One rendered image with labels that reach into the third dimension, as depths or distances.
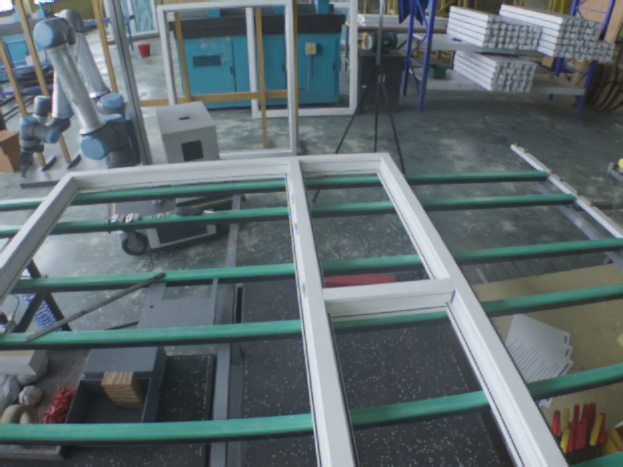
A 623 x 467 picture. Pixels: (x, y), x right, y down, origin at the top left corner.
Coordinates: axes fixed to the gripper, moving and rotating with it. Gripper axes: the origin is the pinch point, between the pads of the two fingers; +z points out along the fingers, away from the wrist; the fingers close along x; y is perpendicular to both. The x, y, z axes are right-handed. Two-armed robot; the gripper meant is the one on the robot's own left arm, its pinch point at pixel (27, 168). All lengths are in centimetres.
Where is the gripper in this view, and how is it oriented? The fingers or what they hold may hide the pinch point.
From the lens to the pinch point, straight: 273.1
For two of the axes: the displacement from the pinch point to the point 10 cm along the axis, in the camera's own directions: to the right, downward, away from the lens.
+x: 2.4, 6.6, -7.1
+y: -8.8, -1.6, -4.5
